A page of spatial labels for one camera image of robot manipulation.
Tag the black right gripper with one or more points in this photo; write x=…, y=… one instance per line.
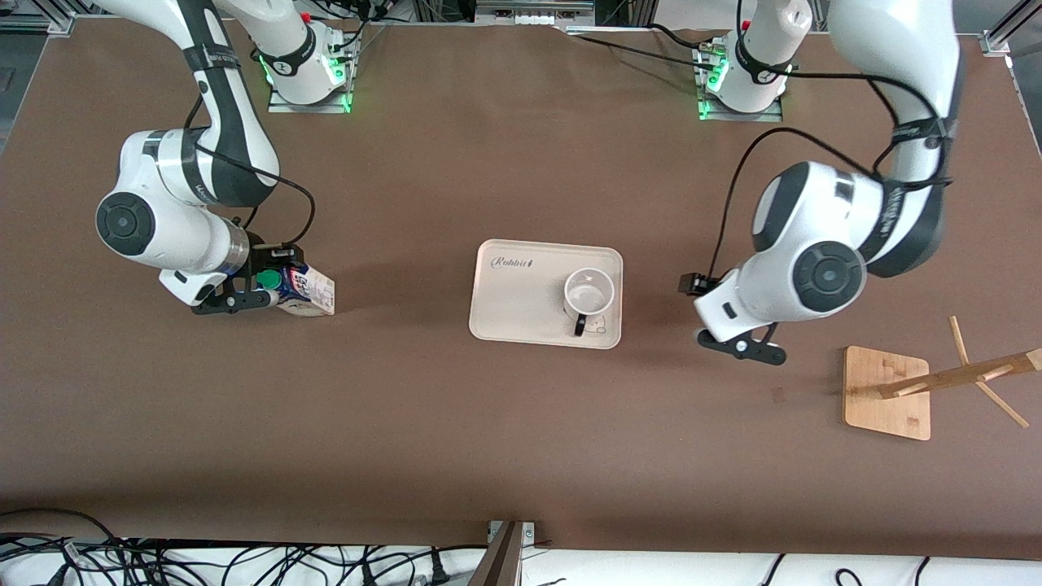
x=262, y=259

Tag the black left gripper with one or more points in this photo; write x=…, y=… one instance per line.
x=693, y=284

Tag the blue milk carton green cap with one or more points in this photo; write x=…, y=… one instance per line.
x=313, y=293

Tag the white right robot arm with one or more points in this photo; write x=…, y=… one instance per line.
x=163, y=220

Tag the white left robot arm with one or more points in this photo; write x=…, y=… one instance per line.
x=814, y=220

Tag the wooden cup rack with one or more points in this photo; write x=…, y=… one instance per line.
x=883, y=399

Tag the beige rabbit print tray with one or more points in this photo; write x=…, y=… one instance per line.
x=521, y=317

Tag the grey power strip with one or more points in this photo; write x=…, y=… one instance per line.
x=533, y=12

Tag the dark diagonal beam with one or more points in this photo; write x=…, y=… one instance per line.
x=498, y=566

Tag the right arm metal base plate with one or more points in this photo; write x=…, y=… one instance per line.
x=281, y=107

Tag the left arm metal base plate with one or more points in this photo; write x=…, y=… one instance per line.
x=769, y=116

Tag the small metal table bracket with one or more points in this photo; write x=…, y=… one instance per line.
x=529, y=533

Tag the aluminium profile post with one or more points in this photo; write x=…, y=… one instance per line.
x=995, y=41

